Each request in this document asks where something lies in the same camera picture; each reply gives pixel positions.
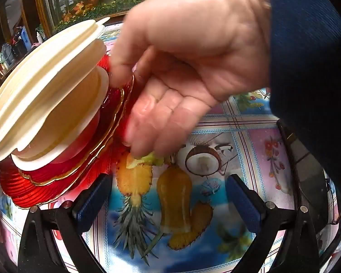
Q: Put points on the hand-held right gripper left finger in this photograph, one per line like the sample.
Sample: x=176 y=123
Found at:
x=91 y=202

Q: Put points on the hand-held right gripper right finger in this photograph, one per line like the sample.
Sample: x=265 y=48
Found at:
x=243 y=204

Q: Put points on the large red scalloped plate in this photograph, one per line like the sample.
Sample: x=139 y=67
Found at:
x=25 y=193

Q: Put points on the small red scalloped plate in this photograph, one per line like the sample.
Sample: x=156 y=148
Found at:
x=74 y=165

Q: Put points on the person's left hand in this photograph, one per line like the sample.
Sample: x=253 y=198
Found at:
x=201 y=48

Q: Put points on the fruit print tablecloth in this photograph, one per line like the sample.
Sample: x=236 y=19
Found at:
x=244 y=148

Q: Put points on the blue water jug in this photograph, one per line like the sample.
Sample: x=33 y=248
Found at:
x=8 y=52

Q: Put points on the black kettle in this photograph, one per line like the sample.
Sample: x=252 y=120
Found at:
x=18 y=42

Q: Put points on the blue box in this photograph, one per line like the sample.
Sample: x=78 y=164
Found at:
x=26 y=35

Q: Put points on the white spray bottle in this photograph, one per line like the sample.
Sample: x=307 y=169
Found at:
x=39 y=36

